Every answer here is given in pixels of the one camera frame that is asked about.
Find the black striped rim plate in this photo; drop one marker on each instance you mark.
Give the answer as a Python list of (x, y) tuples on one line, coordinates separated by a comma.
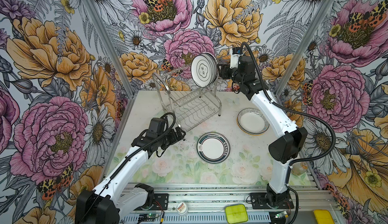
[(252, 121)]

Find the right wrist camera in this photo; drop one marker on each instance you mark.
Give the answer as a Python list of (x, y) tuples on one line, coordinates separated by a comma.
[(235, 54)]

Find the round tape roll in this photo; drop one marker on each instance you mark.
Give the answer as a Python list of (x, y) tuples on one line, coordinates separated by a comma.
[(182, 208)]

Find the green square box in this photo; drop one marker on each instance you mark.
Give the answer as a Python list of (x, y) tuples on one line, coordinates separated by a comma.
[(236, 214)]

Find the silver wire dish rack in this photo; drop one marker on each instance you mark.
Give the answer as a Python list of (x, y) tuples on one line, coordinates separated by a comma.
[(192, 107)]

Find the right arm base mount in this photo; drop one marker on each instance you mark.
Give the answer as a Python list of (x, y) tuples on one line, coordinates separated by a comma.
[(270, 201)]

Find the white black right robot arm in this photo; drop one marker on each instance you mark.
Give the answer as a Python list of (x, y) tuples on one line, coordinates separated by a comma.
[(289, 137)]

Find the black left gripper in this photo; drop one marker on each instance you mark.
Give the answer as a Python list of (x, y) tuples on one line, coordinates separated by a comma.
[(174, 138)]

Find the green rim white plate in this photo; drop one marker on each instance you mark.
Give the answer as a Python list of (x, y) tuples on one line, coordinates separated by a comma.
[(213, 147)]

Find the aluminium corner post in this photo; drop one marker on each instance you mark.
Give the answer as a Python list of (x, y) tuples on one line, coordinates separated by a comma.
[(98, 23), (323, 9)]

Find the green circuit board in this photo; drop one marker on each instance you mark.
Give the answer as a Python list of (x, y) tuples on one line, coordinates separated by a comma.
[(150, 217)]

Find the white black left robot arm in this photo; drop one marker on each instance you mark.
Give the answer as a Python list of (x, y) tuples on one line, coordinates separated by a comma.
[(105, 203)]

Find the left aluminium corner post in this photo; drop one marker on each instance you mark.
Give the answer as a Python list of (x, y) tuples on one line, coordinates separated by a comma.
[(98, 23)]

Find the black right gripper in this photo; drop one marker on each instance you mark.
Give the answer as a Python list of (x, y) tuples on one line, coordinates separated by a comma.
[(223, 72)]

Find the right aluminium corner post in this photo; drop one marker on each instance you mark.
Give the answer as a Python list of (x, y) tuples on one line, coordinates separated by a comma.
[(323, 9)]

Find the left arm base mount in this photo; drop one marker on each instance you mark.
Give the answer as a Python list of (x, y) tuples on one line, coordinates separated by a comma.
[(162, 199)]

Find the yellow box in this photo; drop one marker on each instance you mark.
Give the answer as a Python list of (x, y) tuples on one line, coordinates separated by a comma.
[(323, 217)]

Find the small clear plastic bottle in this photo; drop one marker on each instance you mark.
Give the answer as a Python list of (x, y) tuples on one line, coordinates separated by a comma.
[(299, 168)]

